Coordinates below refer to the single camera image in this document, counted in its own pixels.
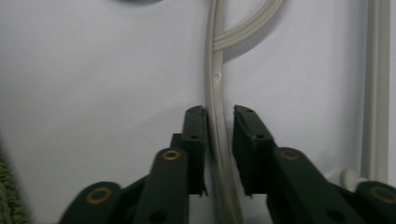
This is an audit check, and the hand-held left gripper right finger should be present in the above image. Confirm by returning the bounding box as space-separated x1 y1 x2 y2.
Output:
232 104 278 197

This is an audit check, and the white table sheet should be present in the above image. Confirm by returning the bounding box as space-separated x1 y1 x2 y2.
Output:
0 0 396 224

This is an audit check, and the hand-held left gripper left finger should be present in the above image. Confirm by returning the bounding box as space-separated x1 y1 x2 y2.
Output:
170 105 209 197

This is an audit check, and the green woven basket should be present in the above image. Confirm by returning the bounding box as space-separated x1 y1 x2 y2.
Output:
0 148 31 224

